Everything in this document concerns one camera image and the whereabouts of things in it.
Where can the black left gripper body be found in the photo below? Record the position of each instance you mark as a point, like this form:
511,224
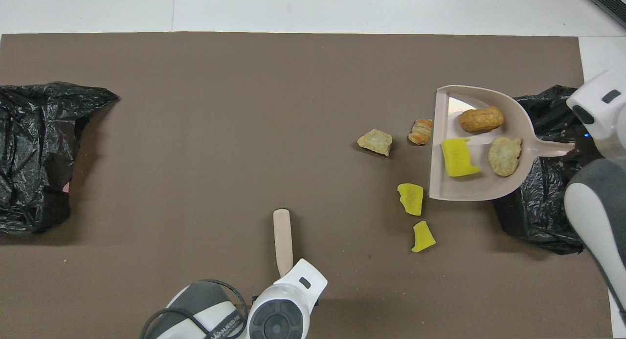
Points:
255,300

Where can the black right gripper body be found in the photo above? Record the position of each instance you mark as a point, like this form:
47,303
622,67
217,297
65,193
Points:
589,144

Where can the round bread slice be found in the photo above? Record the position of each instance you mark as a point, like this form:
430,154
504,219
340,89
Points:
504,157

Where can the brown bread roll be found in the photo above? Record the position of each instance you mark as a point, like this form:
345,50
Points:
481,120

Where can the beige plastic dustpan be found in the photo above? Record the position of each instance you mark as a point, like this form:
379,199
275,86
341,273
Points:
474,187

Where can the green and yellow sponge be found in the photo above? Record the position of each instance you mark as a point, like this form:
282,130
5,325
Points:
458,158

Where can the small yellow sponge piece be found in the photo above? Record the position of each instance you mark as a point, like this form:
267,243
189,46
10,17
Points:
422,237

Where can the large yellow sponge piece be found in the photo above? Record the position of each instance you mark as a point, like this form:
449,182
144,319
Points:
411,199

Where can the pale bread piece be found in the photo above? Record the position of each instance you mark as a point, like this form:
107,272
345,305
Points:
375,141

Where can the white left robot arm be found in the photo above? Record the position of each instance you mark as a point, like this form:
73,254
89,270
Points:
288,305

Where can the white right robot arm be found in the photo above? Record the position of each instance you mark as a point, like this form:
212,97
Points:
601,207

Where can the black bag lined bin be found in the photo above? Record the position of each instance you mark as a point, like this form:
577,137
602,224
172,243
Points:
538,216
34,153

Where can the pink plastic bin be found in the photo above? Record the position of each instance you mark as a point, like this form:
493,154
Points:
66,187

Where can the dark grey ribbed object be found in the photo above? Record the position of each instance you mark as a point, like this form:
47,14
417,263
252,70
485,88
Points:
609,1

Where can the brown table mat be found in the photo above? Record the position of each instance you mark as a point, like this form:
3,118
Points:
195,109

